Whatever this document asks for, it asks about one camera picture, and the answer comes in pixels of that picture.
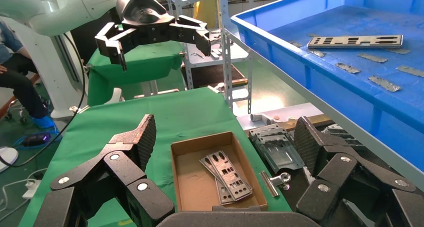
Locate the white round base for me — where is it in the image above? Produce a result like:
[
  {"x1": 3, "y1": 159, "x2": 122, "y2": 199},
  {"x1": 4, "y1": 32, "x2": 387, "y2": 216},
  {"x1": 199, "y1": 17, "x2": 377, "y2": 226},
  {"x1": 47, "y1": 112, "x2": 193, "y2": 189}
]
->
[{"x1": 0, "y1": 146, "x2": 19, "y2": 173}]

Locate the green table cloth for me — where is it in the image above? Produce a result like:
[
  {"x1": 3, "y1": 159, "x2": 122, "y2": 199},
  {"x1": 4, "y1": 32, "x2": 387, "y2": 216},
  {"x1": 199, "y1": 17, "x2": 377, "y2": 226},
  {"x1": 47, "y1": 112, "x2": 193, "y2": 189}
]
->
[{"x1": 18, "y1": 87, "x2": 292, "y2": 227}]

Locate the white power strip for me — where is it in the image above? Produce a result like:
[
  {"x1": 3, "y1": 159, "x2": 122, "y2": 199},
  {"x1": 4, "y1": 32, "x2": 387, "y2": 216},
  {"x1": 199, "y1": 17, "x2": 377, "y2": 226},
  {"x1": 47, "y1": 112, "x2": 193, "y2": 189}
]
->
[{"x1": 21, "y1": 180, "x2": 42, "y2": 200}]

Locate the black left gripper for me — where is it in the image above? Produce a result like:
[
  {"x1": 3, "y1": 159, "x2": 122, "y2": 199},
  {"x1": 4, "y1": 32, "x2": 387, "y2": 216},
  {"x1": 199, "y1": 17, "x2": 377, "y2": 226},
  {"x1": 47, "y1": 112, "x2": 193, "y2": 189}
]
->
[{"x1": 94, "y1": 0, "x2": 212, "y2": 72}]

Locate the brown cardboard box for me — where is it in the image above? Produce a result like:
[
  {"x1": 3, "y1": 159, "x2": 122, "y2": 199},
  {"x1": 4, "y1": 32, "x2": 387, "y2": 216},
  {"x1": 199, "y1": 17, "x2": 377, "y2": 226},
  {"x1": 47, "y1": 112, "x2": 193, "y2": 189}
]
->
[{"x1": 170, "y1": 131, "x2": 269, "y2": 213}]

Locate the green cloth covered table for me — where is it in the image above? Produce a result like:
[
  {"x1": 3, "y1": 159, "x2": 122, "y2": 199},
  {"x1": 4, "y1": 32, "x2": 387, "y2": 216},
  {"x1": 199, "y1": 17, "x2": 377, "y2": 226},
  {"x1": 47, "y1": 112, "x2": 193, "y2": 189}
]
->
[{"x1": 86, "y1": 39, "x2": 185, "y2": 107}]

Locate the wooden tray black lining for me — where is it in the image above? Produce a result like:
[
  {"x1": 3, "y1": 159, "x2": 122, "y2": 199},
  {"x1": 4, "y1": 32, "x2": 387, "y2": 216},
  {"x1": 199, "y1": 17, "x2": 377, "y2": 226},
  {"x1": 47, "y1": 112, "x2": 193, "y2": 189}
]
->
[{"x1": 181, "y1": 63, "x2": 249, "y2": 89}]

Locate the grey perforated shelf leg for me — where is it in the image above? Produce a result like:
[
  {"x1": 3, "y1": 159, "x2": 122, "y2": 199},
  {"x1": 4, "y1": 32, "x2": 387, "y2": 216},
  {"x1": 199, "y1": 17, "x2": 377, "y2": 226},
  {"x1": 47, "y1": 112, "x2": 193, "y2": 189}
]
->
[
  {"x1": 216, "y1": 0, "x2": 234, "y2": 111},
  {"x1": 245, "y1": 48, "x2": 253, "y2": 115}
]

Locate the black floor cable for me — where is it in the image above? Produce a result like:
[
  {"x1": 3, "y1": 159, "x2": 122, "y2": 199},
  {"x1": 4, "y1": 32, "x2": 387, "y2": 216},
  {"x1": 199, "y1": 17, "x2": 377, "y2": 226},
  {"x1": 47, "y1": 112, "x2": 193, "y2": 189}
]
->
[{"x1": 0, "y1": 33, "x2": 87, "y2": 168}]

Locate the blue plastic tray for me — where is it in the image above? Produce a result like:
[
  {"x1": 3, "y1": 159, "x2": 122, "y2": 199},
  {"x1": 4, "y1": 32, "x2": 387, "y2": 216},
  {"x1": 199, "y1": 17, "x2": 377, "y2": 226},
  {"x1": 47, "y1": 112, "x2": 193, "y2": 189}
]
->
[{"x1": 230, "y1": 0, "x2": 424, "y2": 173}]

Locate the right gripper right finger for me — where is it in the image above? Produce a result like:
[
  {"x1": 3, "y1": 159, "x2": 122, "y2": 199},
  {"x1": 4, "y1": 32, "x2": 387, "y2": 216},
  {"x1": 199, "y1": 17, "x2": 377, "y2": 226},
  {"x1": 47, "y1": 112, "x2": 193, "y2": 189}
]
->
[{"x1": 293, "y1": 116, "x2": 424, "y2": 227}]

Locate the silver perforated shield plate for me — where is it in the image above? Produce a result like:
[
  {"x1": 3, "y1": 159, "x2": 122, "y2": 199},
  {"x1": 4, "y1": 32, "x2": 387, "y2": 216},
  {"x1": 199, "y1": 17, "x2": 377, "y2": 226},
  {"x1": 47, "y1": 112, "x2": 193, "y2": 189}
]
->
[
  {"x1": 307, "y1": 34, "x2": 404, "y2": 50},
  {"x1": 215, "y1": 180, "x2": 239, "y2": 207},
  {"x1": 205, "y1": 150, "x2": 254, "y2": 203},
  {"x1": 198, "y1": 155, "x2": 221, "y2": 187}
]

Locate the white pipe elbow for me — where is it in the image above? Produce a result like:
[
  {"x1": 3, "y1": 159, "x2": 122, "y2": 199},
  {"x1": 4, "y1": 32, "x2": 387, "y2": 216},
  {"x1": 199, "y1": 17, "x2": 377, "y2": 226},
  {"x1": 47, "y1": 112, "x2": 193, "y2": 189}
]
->
[{"x1": 250, "y1": 112, "x2": 276, "y2": 126}]

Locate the black device purple light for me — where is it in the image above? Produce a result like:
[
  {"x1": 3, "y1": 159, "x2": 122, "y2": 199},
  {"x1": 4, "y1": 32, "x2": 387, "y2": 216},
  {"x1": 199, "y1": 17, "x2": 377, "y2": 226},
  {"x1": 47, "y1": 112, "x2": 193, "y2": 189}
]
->
[{"x1": 21, "y1": 132, "x2": 52, "y2": 147}]

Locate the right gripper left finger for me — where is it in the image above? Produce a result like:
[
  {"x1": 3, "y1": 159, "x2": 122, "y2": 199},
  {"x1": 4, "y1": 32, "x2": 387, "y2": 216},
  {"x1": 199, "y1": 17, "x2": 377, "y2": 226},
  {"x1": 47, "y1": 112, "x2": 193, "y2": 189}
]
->
[{"x1": 33, "y1": 113, "x2": 176, "y2": 227}]

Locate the grey background storage rack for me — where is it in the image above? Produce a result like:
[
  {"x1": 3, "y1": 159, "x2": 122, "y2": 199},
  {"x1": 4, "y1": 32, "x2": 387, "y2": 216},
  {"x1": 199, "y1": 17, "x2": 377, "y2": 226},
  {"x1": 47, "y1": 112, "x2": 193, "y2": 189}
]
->
[{"x1": 170, "y1": 0, "x2": 251, "y2": 91}]

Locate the white robot torso column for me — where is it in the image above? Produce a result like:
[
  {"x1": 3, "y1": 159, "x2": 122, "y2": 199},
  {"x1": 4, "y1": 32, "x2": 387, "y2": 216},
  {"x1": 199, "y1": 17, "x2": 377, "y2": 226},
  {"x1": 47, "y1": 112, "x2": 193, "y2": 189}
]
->
[{"x1": 19, "y1": 16, "x2": 89, "y2": 122}]

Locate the grey sheet metal chassis plate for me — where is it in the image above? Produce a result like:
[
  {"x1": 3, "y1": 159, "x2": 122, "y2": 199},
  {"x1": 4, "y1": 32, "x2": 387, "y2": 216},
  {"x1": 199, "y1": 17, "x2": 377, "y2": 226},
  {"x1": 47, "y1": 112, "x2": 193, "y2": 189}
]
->
[{"x1": 248, "y1": 123, "x2": 305, "y2": 174}]

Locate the yellow object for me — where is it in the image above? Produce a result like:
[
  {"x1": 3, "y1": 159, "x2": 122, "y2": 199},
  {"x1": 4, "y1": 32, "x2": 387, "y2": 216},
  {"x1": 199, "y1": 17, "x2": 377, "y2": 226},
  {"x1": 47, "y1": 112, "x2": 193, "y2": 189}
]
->
[{"x1": 193, "y1": 0, "x2": 218, "y2": 29}]

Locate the seated person blue shirt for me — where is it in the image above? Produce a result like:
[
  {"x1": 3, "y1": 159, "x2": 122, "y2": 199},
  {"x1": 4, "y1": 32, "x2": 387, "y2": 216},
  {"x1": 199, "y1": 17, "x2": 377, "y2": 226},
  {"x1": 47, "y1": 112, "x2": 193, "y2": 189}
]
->
[{"x1": 0, "y1": 19, "x2": 56, "y2": 130}]

